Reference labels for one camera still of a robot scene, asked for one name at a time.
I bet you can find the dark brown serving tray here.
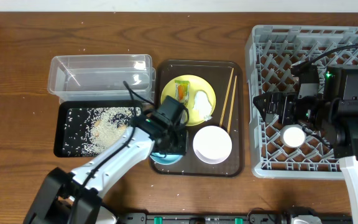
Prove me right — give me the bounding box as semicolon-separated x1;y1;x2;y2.
149;60;245;177

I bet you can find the pink bowl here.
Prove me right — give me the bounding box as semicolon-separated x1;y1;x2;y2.
193;126;232;164

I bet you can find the spilled rice pile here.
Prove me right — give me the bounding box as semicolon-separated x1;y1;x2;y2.
59;107;142;157

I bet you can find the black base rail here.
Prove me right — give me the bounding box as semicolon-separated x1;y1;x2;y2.
117;207;353;224

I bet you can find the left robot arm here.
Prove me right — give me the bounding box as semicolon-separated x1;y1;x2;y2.
24;96;190;223

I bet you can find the light blue bowl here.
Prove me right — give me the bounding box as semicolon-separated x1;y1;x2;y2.
150;152;183;166

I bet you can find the left wooden chopstick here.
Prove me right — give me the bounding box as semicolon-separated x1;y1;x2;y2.
219;67;234;127

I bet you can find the clear plastic bin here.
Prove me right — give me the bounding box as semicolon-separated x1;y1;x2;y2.
47;54;156;102

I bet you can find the white paper cup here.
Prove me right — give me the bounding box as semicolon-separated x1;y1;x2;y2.
280;124;306;148

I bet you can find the green snack wrapper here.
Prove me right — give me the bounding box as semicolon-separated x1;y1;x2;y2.
175;80;190;106

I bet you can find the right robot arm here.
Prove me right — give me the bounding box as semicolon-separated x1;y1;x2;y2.
252;65;358;223

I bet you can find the yellow round plate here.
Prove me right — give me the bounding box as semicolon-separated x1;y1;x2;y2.
160;75;216;126

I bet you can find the black plastic tray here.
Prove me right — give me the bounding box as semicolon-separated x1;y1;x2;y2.
53;100;142;157

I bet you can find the grey dishwasher rack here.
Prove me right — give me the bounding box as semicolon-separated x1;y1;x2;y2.
245;25;358;180

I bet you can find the crumpled white napkin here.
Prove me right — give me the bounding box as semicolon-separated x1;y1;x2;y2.
193;90;213;121

